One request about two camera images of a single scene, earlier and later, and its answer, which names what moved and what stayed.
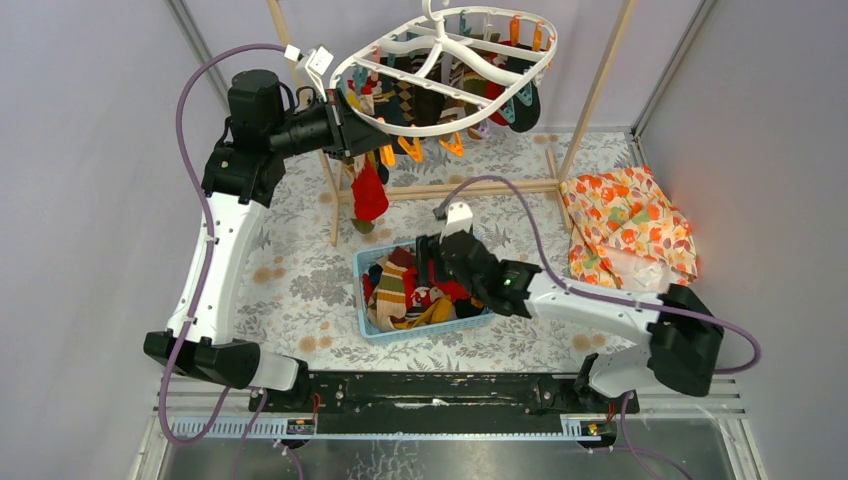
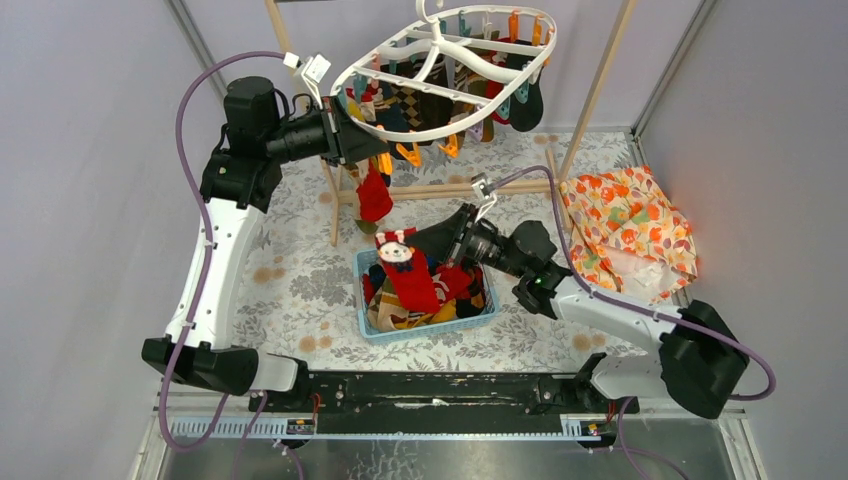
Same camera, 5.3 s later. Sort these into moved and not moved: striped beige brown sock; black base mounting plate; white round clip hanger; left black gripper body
Moved: white round clip hanger
Not moved: left black gripper body; striped beige brown sock; black base mounting plate
